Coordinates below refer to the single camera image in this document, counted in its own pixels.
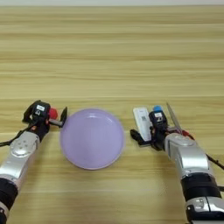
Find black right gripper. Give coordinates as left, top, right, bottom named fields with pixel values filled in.
left=129, top=125, right=179, bottom=151

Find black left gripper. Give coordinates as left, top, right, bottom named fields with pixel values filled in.
left=22, top=101, right=69, bottom=143

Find red cube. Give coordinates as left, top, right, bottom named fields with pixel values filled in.
left=47, top=107, right=60, bottom=121

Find purple round plate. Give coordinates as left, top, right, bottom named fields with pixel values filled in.
left=59, top=108, right=126, bottom=171

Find left gripper's labelled black box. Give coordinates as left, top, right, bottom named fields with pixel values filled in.
left=31, top=100, right=52, bottom=118

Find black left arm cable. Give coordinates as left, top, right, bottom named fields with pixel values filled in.
left=0, top=123, right=33, bottom=147

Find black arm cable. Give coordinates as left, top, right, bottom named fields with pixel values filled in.
left=0, top=123, right=33, bottom=147
left=205, top=153, right=224, bottom=171

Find red-handled scissors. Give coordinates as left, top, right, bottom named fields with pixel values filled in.
left=165, top=101, right=196, bottom=140

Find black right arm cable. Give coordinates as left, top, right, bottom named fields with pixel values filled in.
left=205, top=153, right=224, bottom=171

